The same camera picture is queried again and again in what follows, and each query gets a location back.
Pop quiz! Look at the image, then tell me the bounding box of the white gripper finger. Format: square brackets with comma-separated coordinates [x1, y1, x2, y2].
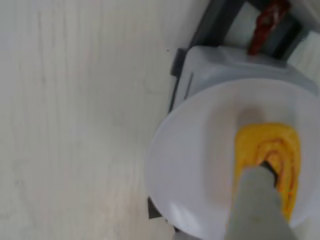
[225, 166, 296, 240]

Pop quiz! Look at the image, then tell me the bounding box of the yellow egg sushi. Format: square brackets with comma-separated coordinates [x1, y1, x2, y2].
[234, 121, 301, 223]

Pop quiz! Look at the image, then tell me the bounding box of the white round plate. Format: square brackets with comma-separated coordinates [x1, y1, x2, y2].
[146, 78, 320, 238]

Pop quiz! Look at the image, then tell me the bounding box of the red train car coupler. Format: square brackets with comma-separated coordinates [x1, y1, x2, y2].
[247, 0, 293, 57]

